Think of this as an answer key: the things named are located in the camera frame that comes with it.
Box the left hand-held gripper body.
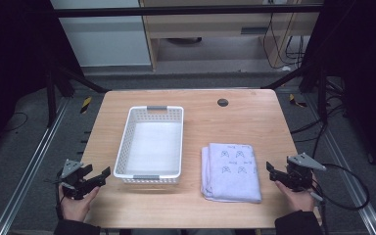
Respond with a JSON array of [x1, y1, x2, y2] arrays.
[[58, 159, 95, 201]]

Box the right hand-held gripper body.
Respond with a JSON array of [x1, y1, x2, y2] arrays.
[[285, 152, 327, 193]]

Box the lavender towel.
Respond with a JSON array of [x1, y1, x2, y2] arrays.
[[200, 142, 263, 205]]

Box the white plastic basket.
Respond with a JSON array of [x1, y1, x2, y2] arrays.
[[113, 105, 185, 185]]

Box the person's right hand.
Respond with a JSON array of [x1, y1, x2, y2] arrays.
[[273, 179, 318, 213]]

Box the person's left hand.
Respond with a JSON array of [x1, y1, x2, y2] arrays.
[[58, 183, 101, 223]]

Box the yellow black tape strip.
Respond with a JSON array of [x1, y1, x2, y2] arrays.
[[288, 93, 308, 109], [79, 96, 93, 115]]

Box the black metal stand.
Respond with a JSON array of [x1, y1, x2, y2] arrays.
[[44, 60, 111, 129], [261, 60, 329, 125]]

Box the black curtain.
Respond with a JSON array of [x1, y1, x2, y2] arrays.
[[0, 0, 84, 158], [298, 0, 376, 184]]

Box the white cabinet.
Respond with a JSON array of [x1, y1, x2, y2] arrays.
[[49, 0, 153, 69]]

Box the wooden desk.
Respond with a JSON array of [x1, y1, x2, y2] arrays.
[[138, 0, 325, 71]]

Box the black horizontal bar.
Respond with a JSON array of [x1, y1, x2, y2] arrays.
[[52, 4, 325, 19]]

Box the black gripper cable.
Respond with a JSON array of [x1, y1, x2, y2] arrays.
[[54, 177, 67, 221], [308, 162, 371, 235]]

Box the aluminium floor rail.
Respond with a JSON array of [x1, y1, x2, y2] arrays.
[[0, 97, 72, 235], [305, 93, 376, 235]]

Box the black floor cables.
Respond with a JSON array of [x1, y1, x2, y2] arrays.
[[289, 77, 351, 161]]

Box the thin black floor cable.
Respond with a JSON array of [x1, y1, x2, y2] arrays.
[[0, 112, 29, 134]]

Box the hanging black cables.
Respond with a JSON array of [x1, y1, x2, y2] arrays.
[[261, 12, 306, 71]]

